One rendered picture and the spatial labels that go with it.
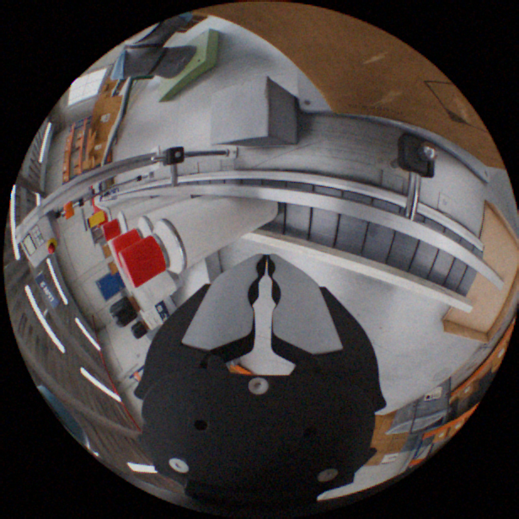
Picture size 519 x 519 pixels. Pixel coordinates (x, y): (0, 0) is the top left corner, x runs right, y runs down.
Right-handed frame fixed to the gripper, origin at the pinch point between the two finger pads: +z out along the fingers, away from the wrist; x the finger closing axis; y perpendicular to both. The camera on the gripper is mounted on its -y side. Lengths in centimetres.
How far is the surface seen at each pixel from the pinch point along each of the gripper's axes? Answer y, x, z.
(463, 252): -3.7, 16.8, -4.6
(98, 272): 279, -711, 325
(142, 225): -1.8, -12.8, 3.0
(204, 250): 0.7, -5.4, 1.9
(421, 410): 121, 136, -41
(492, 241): -7.0, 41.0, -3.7
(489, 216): -10.5, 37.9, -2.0
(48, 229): -7, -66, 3
